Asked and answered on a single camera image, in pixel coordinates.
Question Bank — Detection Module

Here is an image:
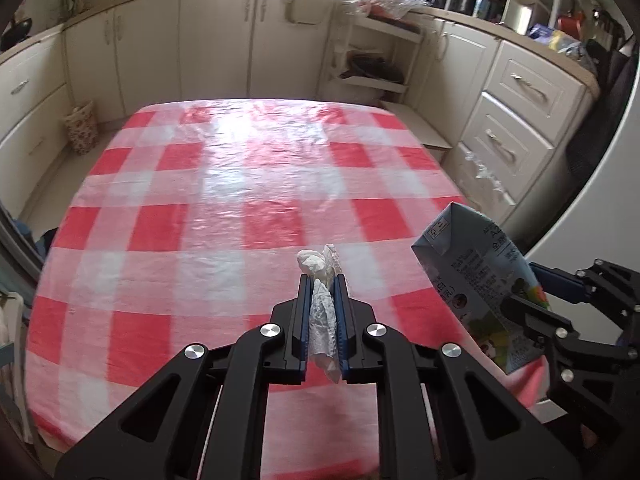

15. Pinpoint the floral waste basket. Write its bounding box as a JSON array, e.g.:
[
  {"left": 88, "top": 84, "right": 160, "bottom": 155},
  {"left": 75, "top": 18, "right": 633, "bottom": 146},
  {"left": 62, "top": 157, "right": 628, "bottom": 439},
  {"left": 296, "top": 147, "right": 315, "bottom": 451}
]
[{"left": 63, "top": 101, "right": 99, "bottom": 155}]

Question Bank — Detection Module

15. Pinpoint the silver refrigerator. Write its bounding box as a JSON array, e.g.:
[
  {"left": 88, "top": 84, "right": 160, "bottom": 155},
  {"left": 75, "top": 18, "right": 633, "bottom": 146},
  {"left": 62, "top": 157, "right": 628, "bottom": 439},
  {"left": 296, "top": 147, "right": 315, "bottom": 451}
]
[{"left": 519, "top": 49, "right": 640, "bottom": 346}]

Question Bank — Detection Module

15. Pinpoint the white step stool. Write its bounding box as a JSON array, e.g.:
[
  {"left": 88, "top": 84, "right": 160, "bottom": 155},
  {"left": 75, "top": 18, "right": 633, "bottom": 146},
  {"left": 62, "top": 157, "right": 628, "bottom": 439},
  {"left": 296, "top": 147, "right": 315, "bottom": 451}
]
[{"left": 380, "top": 101, "right": 451, "bottom": 153}]

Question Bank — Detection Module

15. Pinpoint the blue milk carton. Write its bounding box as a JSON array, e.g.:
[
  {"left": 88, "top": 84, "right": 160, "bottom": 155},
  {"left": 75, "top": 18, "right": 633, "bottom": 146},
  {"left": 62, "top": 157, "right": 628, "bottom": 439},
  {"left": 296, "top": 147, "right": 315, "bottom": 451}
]
[{"left": 412, "top": 203, "right": 549, "bottom": 374}]

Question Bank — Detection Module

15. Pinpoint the red pot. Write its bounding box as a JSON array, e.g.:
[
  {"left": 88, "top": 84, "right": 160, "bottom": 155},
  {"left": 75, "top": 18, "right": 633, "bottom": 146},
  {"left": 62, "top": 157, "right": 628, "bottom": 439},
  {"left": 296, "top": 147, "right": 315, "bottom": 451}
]
[{"left": 555, "top": 11, "right": 585, "bottom": 40}]

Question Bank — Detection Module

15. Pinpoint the red checkered tablecloth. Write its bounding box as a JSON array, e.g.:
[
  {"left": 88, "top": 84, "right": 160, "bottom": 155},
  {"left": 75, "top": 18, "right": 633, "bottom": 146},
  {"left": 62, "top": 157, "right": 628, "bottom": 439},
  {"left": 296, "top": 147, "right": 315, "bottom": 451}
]
[{"left": 24, "top": 96, "right": 549, "bottom": 476}]

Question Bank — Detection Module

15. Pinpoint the white shelf rack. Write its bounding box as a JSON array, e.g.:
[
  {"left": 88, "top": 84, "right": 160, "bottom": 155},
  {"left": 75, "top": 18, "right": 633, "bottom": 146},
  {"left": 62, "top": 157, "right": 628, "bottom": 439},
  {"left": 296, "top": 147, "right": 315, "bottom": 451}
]
[{"left": 318, "top": 14, "right": 424, "bottom": 106}]

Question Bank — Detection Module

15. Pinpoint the black pan on shelf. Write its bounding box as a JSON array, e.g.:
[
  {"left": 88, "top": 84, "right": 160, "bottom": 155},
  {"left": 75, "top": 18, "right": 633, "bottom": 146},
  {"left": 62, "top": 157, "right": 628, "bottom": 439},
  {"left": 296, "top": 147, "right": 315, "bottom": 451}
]
[{"left": 341, "top": 52, "right": 405, "bottom": 84}]

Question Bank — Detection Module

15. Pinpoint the white hanging bag holder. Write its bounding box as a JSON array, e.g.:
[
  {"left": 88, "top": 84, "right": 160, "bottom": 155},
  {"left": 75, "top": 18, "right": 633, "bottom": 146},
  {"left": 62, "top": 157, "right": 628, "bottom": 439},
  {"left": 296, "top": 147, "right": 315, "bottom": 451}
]
[{"left": 285, "top": 0, "right": 334, "bottom": 25}]

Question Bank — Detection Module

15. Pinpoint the white kettle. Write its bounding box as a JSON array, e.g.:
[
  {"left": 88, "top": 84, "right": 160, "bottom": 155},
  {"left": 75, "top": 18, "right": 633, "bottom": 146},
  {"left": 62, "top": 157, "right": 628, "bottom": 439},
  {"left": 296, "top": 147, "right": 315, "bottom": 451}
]
[{"left": 500, "top": 0, "right": 550, "bottom": 36}]

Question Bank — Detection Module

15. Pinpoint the white tissue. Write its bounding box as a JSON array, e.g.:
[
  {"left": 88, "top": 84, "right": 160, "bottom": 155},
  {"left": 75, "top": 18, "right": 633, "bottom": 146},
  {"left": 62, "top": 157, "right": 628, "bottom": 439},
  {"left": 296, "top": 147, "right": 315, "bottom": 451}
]
[{"left": 296, "top": 244, "right": 342, "bottom": 382}]

